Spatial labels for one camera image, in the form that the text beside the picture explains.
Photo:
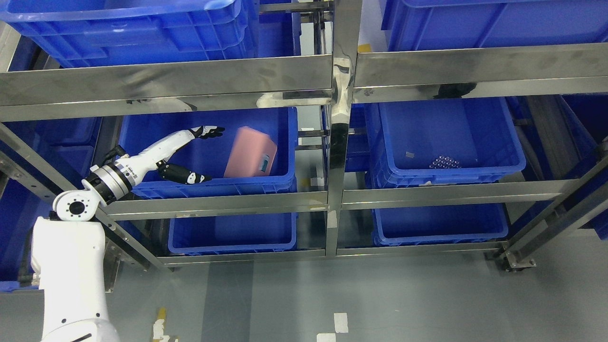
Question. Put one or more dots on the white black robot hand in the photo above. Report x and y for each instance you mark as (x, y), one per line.
(156, 158)

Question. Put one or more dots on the pink plastic storage box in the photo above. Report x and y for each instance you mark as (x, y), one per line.
(252, 154)

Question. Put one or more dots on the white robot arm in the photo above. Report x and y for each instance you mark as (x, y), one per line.
(68, 250)

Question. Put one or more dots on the blue left middle shelf bin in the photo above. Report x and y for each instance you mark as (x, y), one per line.
(210, 156)

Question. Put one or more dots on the blue shelf bin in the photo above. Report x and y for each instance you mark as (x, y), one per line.
(420, 25)
(92, 33)
(439, 142)
(223, 235)
(463, 223)
(210, 156)

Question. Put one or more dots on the blue left bottom shelf bin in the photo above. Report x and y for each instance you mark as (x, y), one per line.
(223, 235)

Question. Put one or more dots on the blue top left shelf bin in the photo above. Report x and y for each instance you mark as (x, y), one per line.
(92, 33)

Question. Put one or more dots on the blue right bottom shelf bin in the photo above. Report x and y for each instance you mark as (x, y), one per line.
(463, 223)

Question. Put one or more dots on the blue right middle shelf bin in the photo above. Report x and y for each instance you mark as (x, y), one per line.
(439, 142)

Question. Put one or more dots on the blue top right shelf bin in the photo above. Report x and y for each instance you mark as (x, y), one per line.
(420, 25)

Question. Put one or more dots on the steel shelf rack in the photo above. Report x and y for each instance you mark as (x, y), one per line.
(333, 82)

